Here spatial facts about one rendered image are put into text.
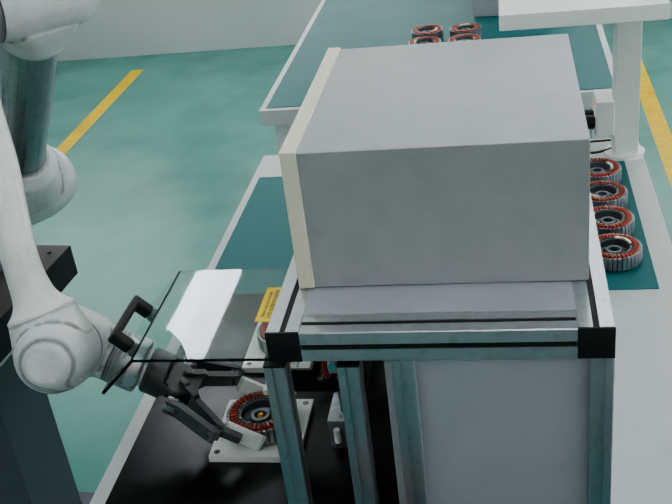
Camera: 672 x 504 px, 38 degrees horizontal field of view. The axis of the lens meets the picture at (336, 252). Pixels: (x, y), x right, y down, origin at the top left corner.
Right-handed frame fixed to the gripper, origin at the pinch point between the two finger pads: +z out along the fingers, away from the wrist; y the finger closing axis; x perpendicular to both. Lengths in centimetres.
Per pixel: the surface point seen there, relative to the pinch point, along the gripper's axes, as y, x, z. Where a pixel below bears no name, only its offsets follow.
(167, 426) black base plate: -1.7, -11.5, -13.2
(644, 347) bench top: -26, 28, 59
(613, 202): -78, 30, 58
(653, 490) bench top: 11, 26, 56
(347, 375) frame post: 19.8, 29.5, 5.8
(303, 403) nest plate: -6.1, 1.1, 6.4
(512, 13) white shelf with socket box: -84, 57, 18
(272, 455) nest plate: 7.1, -0.3, 3.9
